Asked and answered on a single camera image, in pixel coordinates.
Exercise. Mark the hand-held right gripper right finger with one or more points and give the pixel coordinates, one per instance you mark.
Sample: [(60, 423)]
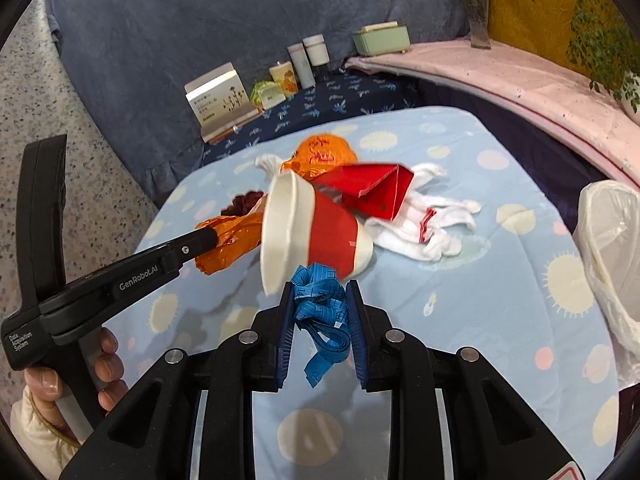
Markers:
[(356, 340)]

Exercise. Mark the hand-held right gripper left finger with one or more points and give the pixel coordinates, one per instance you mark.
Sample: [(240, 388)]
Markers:
[(284, 340)]

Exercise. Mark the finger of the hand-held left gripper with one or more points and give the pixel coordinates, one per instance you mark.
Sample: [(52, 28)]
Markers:
[(197, 245)]

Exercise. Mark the orange wrapper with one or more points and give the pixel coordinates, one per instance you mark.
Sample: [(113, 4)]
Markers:
[(230, 245)]

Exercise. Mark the blue measuring tape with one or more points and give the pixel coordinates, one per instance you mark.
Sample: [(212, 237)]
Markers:
[(320, 290)]

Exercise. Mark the white knotted cloth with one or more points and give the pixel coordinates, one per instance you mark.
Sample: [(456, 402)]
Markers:
[(270, 162)]

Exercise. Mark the red paper cup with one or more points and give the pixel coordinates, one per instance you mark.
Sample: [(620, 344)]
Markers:
[(330, 230)]

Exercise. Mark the white gloves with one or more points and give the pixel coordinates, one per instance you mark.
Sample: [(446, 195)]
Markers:
[(415, 235)]

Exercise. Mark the red paper box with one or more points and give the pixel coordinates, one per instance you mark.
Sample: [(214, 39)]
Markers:
[(385, 195)]

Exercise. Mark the trash bin with white bag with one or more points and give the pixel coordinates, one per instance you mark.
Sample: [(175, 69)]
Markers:
[(605, 240)]

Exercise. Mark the person's left forearm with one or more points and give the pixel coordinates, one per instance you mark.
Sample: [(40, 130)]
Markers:
[(35, 440)]

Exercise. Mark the person's left hand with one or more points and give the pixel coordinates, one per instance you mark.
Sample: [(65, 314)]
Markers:
[(110, 370)]

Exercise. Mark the white card box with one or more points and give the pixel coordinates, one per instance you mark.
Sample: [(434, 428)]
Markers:
[(215, 105)]

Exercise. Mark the light blue printed blanket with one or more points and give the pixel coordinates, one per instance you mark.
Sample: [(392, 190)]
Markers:
[(500, 310)]

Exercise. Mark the small green packet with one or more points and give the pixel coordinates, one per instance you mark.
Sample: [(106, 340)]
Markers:
[(267, 95)]

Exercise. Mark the yellow printed can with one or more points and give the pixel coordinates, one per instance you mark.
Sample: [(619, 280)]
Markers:
[(284, 82)]

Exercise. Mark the white tube bottle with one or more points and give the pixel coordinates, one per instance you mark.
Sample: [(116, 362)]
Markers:
[(302, 67)]

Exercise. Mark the blue curtain cloth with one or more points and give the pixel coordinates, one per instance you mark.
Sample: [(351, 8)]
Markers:
[(200, 35)]

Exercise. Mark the dark blue printed cloth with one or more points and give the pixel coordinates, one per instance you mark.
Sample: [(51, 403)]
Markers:
[(350, 95)]

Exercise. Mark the white jar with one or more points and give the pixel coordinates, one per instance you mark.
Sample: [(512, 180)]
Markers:
[(316, 52)]

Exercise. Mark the purple table skirt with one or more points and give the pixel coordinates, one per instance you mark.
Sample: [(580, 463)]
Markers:
[(500, 125)]

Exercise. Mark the green tissue box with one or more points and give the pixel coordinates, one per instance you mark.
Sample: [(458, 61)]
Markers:
[(380, 42)]

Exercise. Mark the pink cloth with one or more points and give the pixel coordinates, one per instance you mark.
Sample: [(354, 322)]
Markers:
[(525, 85)]

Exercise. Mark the glass vase with pink flowers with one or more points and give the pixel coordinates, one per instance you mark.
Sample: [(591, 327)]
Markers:
[(477, 25)]

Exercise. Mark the yellow cloth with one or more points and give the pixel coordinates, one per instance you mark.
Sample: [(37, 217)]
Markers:
[(525, 15)]

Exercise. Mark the potted green plant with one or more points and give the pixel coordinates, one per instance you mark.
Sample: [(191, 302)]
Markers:
[(600, 45)]

